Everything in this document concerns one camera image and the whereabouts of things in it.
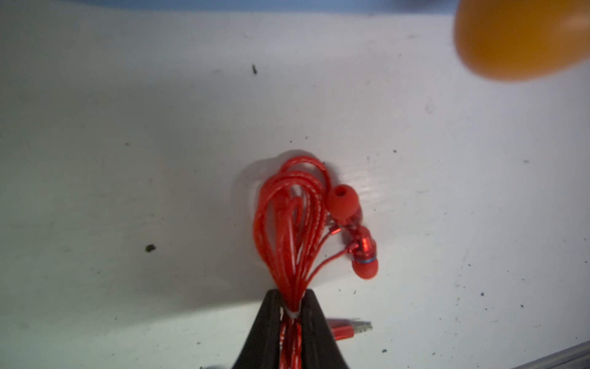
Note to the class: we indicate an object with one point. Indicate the red earphones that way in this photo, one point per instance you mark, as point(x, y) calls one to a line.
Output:
point(302, 223)

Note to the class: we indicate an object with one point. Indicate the blue bottom drawer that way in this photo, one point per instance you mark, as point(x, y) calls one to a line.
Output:
point(437, 7)

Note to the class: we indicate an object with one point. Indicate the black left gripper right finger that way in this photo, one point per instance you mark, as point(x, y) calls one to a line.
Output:
point(319, 349)

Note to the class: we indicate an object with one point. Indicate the yellow bottom drawer knob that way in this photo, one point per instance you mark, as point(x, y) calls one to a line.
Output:
point(521, 40)

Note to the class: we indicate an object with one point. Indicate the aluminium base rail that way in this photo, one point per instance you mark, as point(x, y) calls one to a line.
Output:
point(575, 357)

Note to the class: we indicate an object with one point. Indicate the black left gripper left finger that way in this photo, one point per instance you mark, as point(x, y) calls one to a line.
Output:
point(262, 349)

